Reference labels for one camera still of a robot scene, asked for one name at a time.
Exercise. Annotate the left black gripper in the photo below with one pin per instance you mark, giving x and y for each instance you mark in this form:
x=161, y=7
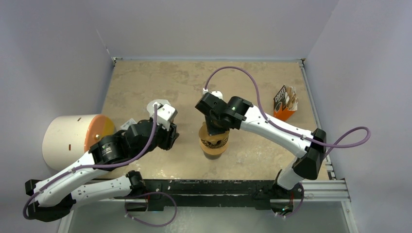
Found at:
x=169, y=136

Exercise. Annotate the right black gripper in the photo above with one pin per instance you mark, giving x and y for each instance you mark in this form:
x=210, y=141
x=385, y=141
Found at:
x=214, y=124

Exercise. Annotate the brown paper coffee filter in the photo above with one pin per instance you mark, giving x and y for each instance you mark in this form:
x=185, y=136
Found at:
x=204, y=132

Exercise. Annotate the white paper coffee filter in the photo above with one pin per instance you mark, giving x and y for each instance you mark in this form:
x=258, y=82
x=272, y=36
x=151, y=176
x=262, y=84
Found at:
x=162, y=106

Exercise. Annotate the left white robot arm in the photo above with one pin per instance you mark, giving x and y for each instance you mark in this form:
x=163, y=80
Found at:
x=55, y=197

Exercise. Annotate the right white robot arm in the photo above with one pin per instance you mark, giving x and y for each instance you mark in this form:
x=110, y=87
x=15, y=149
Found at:
x=241, y=114

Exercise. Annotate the coffee filter package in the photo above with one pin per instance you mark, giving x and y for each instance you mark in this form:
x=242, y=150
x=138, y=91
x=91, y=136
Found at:
x=285, y=103

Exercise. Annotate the white cylinder with orange lid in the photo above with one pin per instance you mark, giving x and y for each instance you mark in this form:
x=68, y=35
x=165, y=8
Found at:
x=67, y=138

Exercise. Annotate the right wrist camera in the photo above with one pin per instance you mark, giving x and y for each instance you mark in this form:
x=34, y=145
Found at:
x=218, y=94

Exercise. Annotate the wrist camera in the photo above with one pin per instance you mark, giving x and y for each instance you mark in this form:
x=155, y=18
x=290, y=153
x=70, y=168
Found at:
x=165, y=120
x=218, y=94

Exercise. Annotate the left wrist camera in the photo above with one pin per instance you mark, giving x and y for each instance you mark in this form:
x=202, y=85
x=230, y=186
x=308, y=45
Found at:
x=165, y=120

